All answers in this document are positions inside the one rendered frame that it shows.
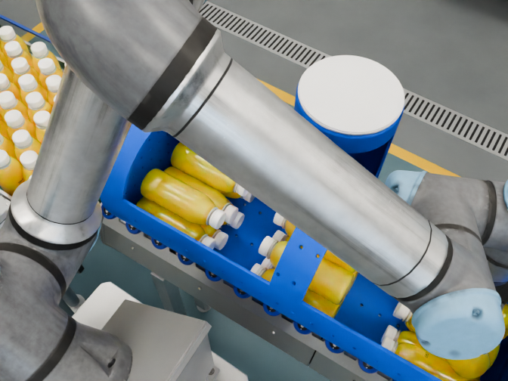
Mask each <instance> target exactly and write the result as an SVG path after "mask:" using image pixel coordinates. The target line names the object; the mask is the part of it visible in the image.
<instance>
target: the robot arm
mask: <svg viewBox="0 0 508 381"><path fill-rule="evenodd" d="M206 1H207V0H36V7H37V10H38V12H39V16H40V19H41V22H42V25H43V27H44V29H45V31H46V33H47V35H48V37H49V39H50V40H51V43H52V45H53V46H54V47H55V49H56V50H57V52H58V54H59V55H60V56H61V57H62V58H63V60H64V61H65V63H66V66H65V68H64V72H63V75H62V79H61V81H60V85H59V89H58V91H57V95H56V98H55V101H54V105H53V108H52V111H51V115H50V118H49V121H48V125H47V128H46V130H45V135H44V138H43V140H42V145H41V147H40V150H39V155H38V157H37V160H36V164H35V167H34V170H33V174H32V177H31V179H29V180H27V181H25V182H23V183H22V184H20V185H19V186H18V187H17V189H16V190H15V192H14V193H13V196H12V198H11V203H10V206H9V208H8V213H7V216H6V219H5V222H4V224H3V225H2V227H1V229H0V381H127V380H128V377H129V374H130V371H131V368H132V350H131V348H130V347H129V345H128V344H126V343H125V342H124V341H122V340H121V339H120V338H119V337H118V336H116V335H114V334H112V333H108V332H106V331H103V330H99V329H97V328H94V327H90V326H88V325H85V324H81V323H79V322H78V321H76V320H75V319H74V318H72V317H71V316H70V315H68V314H67V313H66V312H65V311H64V310H63V309H62V308H60V307H59V306H58V305H59V303H60V301H61V300H62V298H63V296H64V294H65V292H66V290H67V288H68V286H69V285H70V283H71V281H72V280H73V278H74V276H75V275H76V272H77V271H78V270H79V267H80V266H81V264H82V263H83V261H84V259H85V257H86V256H87V254H88V253H89V252H90V250H91V249H92V247H93V246H94V245H95V243H96V241H97V238H98V235H99V231H100V229H101V219H102V210H101V205H100V203H99V201H98V200H99V198H100V196H101V193H102V191H103V189H104V186H105V184H106V182H107V179H108V177H109V175H110V173H111V170H112V168H113V166H114V163H115V162H116V158H117V157H118V155H119V152H120V150H121V148H122V145H123V143H124V141H125V138H126V136H127V134H128V132H129V129H130V127H131V125H132V124H133V125H135V126H136V127H138V128H139V129H140V130H141V131H143V132H144V133H146V132H158V131H164V132H168V133H169V134H170V135H171V136H172V137H174V138H176V139H177V140H178V141H180V142H181V143H182V144H184V145H185V146H186V147H188V148H189V149H191V150H192V151H193V152H194V153H196V154H197V155H199V156H200V157H202V158H203V159H204V160H205V161H207V162H208V163H210V164H211V165H212V166H214V167H215V168H217V169H218V170H219V171H220V172H222V173H223V174H225V175H226V176H228V177H229V178H230V179H231V180H233V181H234V182H236V183H237V184H239V185H240V186H241V187H242V188H244V189H245V190H246V191H248V192H250V193H251V194H252V195H253V196H254V197H256V198H258V199H259V200H261V201H262V202H263V203H264V204H265V205H267V206H269V207H270V208H271V209H273V210H274V211H275V212H276V213H278V214H279V215H281V216H282V217H284V218H285V219H286V220H287V221H289V222H290V223H292V224H293V225H295V226H296V227H297V228H298V229H300V230H301V231H303V232H304V233H305V234H307V235H308V236H309V237H311V238H312V239H313V240H315V241H316V242H318V243H319V244H320V245H322V246H323V247H324V248H326V249H327V250H329V251H330V252H331V253H332V254H334V255H335V256H337V257H338V258H339V259H341V260H343V261H344V262H345V263H346V264H347V265H349V266H350V267H352V268H354V269H355V270H356V271H357V272H358V273H360V274H361V275H363V276H364V277H366V278H367V279H368V280H369V281H371V282H372V283H374V284H375V285H377V286H378V287H379V288H380V289H381V290H383V291H385V292H386V293H388V294H389V295H390V296H392V297H393V298H395V299H396V300H397V301H399V302H400V303H401V304H402V305H404V306H406V307H407V308H409V309H410V311H411V312H412V314H413V316H412V318H411V321H412V325H413V327H414V328H415V331H416V336H417V339H418V341H419V343H420V344H421V346H422V347H424V349H425V350H427V351H428V352H430V353H431V354H433V355H436V356H438V357H440V358H446V359H451V360H466V359H472V358H477V357H479V356H480V355H485V354H487V353H488V352H490V351H492V350H493V349H495V348H496V347H497V346H498V345H499V344H500V342H501V340H502V339H503V336H504V333H505V323H504V320H503V314H502V311H503V308H504V306H505V304H507V303H508V180H507V181H506V182H499V181H489V180H487V181H484V180H478V179H472V178H462V177H457V176H450V175H440V174H434V173H428V172H427V171H422V172H413V171H404V170H396V171H394V172H392V173H391V174H390V175H389V176H388V178H387V179H386V183H385V184H383V183H382V182H381V181H380V180H379V179H378V178H377V177H375V176H374V175H373V174H372V173H370V172H369V171H368V170H367V169H365V168H364V167H363V166H362V165H361V164H360V163H358V162H357V161H356V160H355V159H353V158H352V157H351V156H349V155H348V154H347V153H346V152H345V151H344V150H343V149H342V148H340V147H339V146H338V145H336V144H335V143H334V142H333V141H331V140H330V139H329V138H328V137H327V136H326V135H324V134H323V133H322V132H321V131H319V130H318V129H317V128H316V127H314V126H313V125H312V124H311V123H310V122H309V121H308V120H306V119H305V118H304V117H303V116H301V115H300V114H299V113H297V112H296V111H295V110H294V109H293V108H292V107H291V106H289V105H288V104H287V103H286V102H284V101H283V100H282V99H280V98H279V97H278V96H277V95H276V94H275V93H274V92H272V91H271V90H270V89H269V88H267V87H266V86H265V85H263V84H262V83H261V82H260V81H259V80H257V78H255V77H254V76H253V75H252V74H250V73H249V72H248V71H247V70H245V69H244V68H243V67H242V66H241V65H239V64H238V63H237V62H236V61H235V60H233V59H232V58H231V57H229V56H228V55H227V54H226V53H225V51H224V49H223V46H222V40H221V31H220V30H219V29H217V28H216V27H215V26H213V25H212V24H211V23H210V22H209V21H208V20H207V19H206V18H205V17H203V16H202V15H201V14H200V13H199V11H200V9H201V8H202V6H203V4H204V3H205V2H206Z"/></svg>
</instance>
